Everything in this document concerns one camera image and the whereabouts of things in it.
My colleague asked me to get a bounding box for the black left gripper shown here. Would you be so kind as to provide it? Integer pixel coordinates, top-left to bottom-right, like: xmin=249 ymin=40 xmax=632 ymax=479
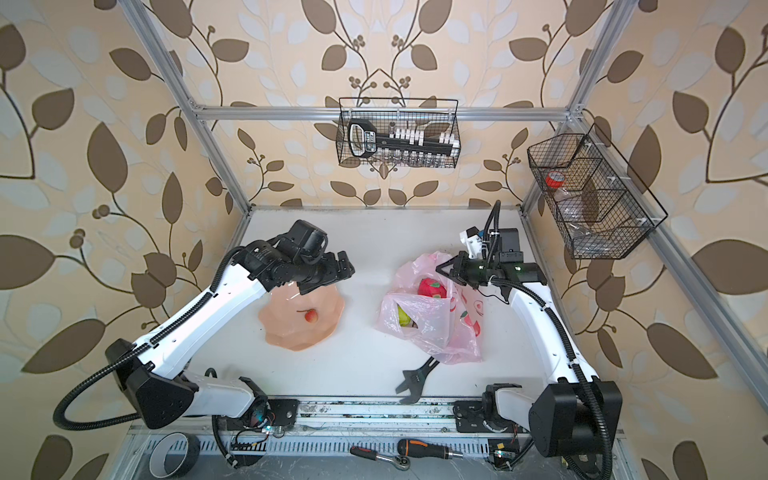
xmin=290 ymin=250 xmax=356 ymax=292

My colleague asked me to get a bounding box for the pink plastic bag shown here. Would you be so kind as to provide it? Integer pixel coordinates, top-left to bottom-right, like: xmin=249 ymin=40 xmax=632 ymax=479
xmin=375 ymin=252 xmax=485 ymax=365

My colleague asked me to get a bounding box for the peach fruit plate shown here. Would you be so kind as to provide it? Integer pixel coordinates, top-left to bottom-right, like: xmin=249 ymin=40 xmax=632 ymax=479
xmin=258 ymin=283 xmax=345 ymax=352

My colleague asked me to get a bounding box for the small red cherry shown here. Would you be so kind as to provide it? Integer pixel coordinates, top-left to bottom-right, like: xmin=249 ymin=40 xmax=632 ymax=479
xmin=300 ymin=309 xmax=319 ymax=324

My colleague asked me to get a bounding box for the red dragon fruit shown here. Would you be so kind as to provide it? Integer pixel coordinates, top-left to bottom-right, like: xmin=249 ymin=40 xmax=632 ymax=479
xmin=417 ymin=277 xmax=447 ymax=299

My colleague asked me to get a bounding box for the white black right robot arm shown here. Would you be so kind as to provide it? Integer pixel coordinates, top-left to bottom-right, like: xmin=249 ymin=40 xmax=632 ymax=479
xmin=436 ymin=202 xmax=623 ymax=479

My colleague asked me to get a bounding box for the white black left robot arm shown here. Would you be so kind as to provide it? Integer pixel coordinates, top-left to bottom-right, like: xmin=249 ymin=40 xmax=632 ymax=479
xmin=52 ymin=220 xmax=355 ymax=431

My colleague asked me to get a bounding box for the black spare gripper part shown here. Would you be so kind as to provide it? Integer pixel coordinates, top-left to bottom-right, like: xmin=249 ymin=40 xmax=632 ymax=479
xmin=395 ymin=357 xmax=439 ymax=405

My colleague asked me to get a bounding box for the black socket set holder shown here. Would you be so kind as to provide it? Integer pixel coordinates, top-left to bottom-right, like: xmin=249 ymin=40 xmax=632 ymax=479
xmin=346 ymin=119 xmax=461 ymax=159

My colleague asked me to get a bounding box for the red capped plastic bottle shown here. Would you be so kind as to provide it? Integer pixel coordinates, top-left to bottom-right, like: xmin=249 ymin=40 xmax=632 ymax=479
xmin=545 ymin=170 xmax=566 ymax=192

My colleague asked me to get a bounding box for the orange black screwdriver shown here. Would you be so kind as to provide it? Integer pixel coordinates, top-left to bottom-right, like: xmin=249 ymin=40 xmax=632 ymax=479
xmin=397 ymin=439 xmax=464 ymax=460

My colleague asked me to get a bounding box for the black ratchet wrench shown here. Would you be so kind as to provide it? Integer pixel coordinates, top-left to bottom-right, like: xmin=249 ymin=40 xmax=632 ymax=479
xmin=349 ymin=446 xmax=411 ymax=471

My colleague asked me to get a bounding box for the black tape roll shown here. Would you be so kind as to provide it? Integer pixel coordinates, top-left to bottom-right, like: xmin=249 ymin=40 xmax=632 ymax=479
xmin=148 ymin=432 xmax=201 ymax=479

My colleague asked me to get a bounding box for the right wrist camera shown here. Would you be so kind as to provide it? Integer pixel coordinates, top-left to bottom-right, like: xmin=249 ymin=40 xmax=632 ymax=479
xmin=459 ymin=227 xmax=487 ymax=259

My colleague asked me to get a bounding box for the black wire basket centre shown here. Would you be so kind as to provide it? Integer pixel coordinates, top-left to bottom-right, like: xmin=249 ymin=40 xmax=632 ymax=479
xmin=335 ymin=95 xmax=462 ymax=169

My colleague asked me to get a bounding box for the black wire basket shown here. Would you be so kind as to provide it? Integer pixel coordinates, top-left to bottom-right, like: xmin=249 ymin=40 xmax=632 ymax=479
xmin=335 ymin=95 xmax=462 ymax=169
xmin=527 ymin=124 xmax=668 ymax=260

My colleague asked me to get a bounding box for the black wire basket right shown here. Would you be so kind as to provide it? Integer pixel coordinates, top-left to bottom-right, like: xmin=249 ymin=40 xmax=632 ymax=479
xmin=527 ymin=124 xmax=668 ymax=260

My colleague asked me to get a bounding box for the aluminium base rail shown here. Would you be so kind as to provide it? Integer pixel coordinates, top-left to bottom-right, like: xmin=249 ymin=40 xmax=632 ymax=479
xmin=109 ymin=395 xmax=573 ymax=479

